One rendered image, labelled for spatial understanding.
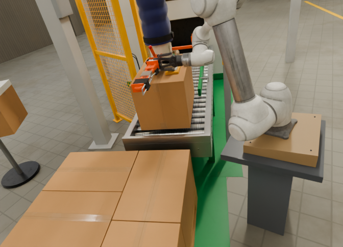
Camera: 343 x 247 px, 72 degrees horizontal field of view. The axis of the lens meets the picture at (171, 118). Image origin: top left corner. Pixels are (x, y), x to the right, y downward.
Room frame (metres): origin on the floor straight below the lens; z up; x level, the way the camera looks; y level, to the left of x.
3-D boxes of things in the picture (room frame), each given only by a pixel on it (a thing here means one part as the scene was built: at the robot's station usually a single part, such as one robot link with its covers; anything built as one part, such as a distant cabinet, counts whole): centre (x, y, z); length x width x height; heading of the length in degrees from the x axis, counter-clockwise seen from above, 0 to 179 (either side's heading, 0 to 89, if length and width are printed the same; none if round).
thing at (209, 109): (2.54, -0.53, 0.50); 2.31 x 0.05 x 0.19; 166
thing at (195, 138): (1.49, 0.08, 0.58); 0.70 x 0.03 x 0.06; 76
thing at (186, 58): (1.55, -0.17, 1.15); 0.09 x 0.06 x 0.09; 166
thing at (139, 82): (1.28, 0.14, 1.15); 0.08 x 0.07 x 0.05; 166
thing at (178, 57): (1.56, -0.10, 1.15); 0.09 x 0.07 x 0.08; 76
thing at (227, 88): (1.92, -0.55, 0.50); 0.07 x 0.07 x 1.00; 76
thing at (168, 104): (1.85, -0.01, 0.82); 0.60 x 0.40 x 0.40; 167
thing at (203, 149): (1.49, 0.08, 0.48); 0.70 x 0.03 x 0.15; 76
